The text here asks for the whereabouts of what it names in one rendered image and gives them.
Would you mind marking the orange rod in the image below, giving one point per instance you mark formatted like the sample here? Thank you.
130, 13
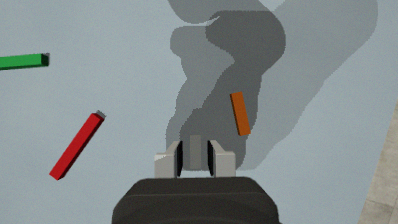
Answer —
240, 114

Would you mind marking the green flat bar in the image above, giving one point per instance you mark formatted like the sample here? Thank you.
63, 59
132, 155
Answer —
23, 61

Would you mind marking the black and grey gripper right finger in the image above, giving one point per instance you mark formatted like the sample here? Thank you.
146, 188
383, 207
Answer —
221, 163

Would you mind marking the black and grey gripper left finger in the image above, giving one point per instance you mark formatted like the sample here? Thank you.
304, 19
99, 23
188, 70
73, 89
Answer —
169, 163

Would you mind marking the red rod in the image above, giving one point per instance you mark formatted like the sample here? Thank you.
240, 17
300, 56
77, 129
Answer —
76, 146

